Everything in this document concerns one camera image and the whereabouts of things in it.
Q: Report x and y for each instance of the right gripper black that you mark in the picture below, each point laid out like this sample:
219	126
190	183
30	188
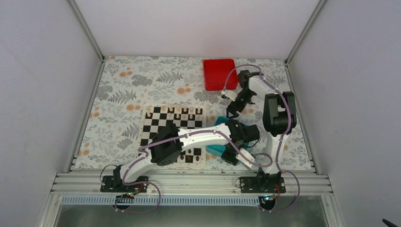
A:
233	110

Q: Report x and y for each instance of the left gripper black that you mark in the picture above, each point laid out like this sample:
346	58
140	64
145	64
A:
225	156

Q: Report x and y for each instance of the teal tray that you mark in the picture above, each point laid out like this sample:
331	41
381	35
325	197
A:
216	149

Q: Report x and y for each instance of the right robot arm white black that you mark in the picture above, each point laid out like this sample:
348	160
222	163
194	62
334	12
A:
279	113

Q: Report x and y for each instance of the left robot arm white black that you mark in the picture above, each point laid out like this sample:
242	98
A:
167	145

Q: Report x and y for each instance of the dark chess pieces row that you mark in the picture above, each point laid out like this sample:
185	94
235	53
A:
190	156

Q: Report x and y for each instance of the red square box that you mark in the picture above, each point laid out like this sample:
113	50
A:
215	72

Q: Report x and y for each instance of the black white chessboard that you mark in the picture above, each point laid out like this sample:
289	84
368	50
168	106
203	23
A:
151	126

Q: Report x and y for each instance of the floral patterned mat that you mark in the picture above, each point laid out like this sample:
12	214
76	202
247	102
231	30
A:
128	83

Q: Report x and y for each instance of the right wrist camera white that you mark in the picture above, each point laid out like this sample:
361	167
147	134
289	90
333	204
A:
229	95

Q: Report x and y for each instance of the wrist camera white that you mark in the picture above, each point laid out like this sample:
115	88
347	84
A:
229	95
245	158

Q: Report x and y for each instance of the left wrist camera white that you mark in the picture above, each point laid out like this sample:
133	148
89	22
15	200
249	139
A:
245	158

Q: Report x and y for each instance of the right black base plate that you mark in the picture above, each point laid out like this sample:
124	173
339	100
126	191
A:
271	185

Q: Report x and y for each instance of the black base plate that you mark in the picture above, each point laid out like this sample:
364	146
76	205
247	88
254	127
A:
108	185
271	185

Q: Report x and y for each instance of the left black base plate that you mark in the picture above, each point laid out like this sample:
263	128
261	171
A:
108	185

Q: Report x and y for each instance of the aluminium rail frame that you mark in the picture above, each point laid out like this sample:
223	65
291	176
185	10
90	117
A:
191	184

